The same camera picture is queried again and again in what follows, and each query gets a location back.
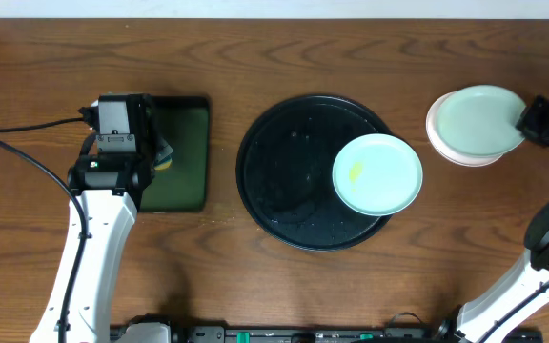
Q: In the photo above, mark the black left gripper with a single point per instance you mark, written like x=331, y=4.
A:
x=147, y=138

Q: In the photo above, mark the green and yellow sponge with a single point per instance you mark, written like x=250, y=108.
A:
x=163, y=157

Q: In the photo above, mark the mint green plate with stain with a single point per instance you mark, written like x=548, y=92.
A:
x=480, y=121

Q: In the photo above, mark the white round plate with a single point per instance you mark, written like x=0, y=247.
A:
x=445, y=151

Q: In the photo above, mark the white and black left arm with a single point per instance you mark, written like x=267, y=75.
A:
x=79, y=308

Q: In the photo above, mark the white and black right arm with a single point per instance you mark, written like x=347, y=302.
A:
x=524, y=289

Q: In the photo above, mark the black rectangular water tray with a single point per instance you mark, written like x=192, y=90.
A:
x=184, y=121

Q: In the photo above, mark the round black serving tray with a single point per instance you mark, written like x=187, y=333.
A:
x=284, y=172

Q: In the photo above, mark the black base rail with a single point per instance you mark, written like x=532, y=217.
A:
x=158, y=328

